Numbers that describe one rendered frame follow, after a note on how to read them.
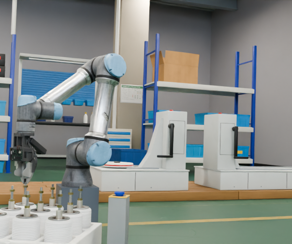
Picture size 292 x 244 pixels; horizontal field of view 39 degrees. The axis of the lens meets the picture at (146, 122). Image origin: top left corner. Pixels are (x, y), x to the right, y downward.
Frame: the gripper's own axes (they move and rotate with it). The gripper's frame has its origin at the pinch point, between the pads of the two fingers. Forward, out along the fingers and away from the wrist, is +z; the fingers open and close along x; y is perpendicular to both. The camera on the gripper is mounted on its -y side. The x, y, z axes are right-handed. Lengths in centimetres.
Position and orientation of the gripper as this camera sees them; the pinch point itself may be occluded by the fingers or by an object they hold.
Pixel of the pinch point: (26, 180)
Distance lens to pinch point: 180.9
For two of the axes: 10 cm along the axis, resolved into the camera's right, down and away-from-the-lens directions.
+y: -3.9, -0.5, -9.2
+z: -0.3, 10.0, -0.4
